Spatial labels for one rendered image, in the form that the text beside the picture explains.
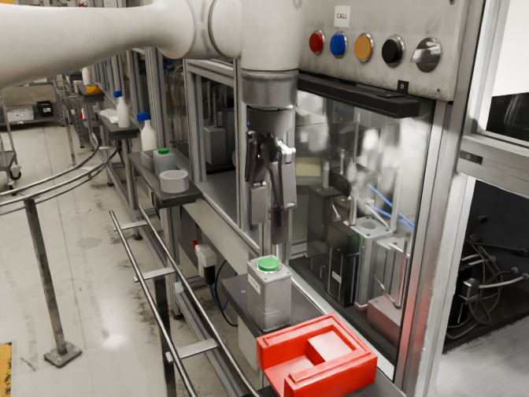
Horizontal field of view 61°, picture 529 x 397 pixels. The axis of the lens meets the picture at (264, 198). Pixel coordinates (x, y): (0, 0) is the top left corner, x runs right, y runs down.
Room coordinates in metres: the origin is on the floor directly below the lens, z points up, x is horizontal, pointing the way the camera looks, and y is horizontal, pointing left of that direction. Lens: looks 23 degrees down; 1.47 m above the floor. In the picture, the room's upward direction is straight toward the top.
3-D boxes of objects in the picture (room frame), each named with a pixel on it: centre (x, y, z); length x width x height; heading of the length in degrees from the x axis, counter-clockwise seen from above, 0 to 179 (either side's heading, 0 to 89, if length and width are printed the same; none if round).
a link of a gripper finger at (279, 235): (0.69, -0.03, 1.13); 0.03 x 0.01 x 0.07; 116
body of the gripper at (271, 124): (0.72, -0.01, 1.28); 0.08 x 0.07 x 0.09; 26
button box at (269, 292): (0.73, -0.02, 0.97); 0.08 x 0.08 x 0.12; 27
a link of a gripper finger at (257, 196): (0.76, 0.01, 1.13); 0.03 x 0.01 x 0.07; 116
